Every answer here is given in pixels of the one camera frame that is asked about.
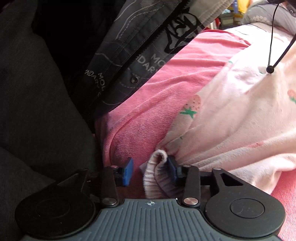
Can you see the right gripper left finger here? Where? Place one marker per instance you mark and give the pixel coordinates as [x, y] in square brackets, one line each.
[115, 176]

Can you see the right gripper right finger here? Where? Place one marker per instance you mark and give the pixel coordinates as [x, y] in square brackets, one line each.
[187, 179]

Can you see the pink strawberry pajama pants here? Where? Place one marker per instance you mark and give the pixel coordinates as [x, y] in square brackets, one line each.
[242, 121]

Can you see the pink terry blanket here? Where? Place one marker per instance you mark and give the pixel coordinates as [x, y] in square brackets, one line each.
[135, 128]

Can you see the operator dark printed jacket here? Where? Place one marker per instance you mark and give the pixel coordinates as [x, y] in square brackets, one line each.
[64, 64]

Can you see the grey purple floral duvet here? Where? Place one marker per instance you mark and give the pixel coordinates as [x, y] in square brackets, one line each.
[263, 12]

